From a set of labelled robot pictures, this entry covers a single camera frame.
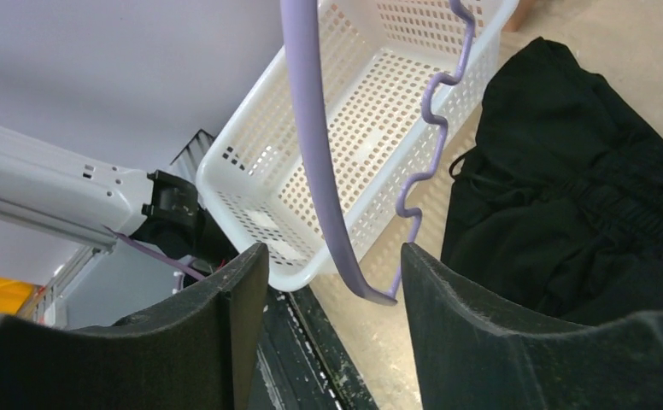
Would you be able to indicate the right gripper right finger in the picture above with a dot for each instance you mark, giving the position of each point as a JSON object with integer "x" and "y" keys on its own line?
{"x": 476, "y": 350}

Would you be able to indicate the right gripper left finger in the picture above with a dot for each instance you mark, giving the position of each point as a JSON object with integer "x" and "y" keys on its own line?
{"x": 194, "y": 350}

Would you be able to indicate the black shorts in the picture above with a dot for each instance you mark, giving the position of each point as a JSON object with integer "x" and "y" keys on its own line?
{"x": 558, "y": 206}

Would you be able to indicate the white plastic basket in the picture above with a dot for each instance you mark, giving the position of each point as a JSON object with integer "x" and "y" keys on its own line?
{"x": 376, "y": 60}

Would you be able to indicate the lilac plastic hanger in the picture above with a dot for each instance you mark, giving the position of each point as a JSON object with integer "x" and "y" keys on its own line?
{"x": 302, "y": 52}

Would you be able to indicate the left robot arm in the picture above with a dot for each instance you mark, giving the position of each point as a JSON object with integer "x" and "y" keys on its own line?
{"x": 58, "y": 191}

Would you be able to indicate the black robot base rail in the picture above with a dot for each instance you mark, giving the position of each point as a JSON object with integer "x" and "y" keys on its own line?
{"x": 301, "y": 361}

